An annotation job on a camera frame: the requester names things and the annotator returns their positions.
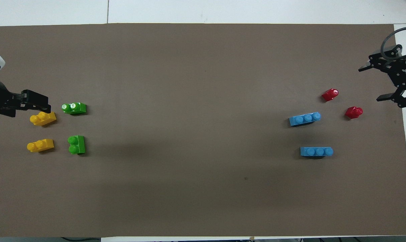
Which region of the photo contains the black left arm base cable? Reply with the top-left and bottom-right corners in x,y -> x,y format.
61,237 -> 101,242

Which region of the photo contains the yellow two-stud block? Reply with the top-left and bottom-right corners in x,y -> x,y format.
30,111 -> 57,126
27,139 -> 54,153

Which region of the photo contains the red single-stud block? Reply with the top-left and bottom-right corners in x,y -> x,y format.
321,88 -> 339,102
345,106 -> 363,119

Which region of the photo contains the plain green two-stud block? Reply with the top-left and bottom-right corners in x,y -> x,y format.
68,135 -> 86,155

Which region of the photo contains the blue three-stud block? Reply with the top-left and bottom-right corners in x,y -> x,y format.
300,147 -> 334,157
289,112 -> 322,127

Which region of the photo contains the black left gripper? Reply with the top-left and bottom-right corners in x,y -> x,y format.
0,79 -> 51,118

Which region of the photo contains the brown paper table mat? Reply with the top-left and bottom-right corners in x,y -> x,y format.
0,23 -> 406,237

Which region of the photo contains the green block with printed studs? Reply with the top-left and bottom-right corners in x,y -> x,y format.
61,103 -> 87,115

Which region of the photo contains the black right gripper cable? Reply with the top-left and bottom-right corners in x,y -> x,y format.
381,27 -> 406,59

